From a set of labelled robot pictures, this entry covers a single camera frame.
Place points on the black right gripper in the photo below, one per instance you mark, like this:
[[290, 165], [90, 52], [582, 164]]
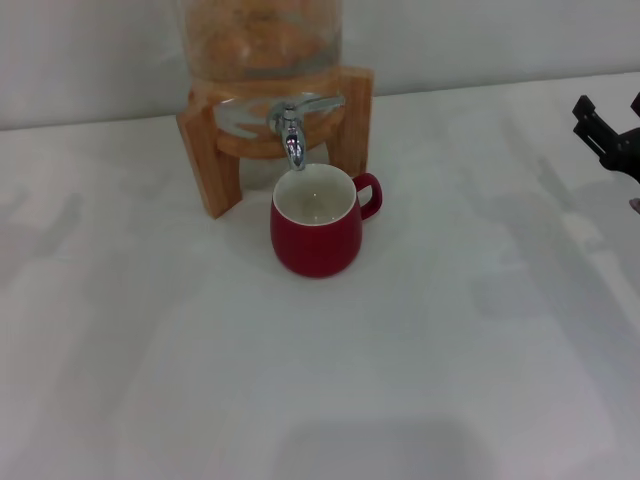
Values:
[[629, 155]]

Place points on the red ceramic cup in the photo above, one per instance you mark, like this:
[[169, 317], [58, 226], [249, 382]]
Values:
[[315, 245]]

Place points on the glass drink dispenser jar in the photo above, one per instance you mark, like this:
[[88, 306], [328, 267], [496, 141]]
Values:
[[260, 40]]

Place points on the wooden dispenser stand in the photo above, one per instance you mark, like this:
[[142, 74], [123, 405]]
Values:
[[212, 165]]

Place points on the chrome faucet tap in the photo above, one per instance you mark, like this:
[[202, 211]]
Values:
[[295, 145]]

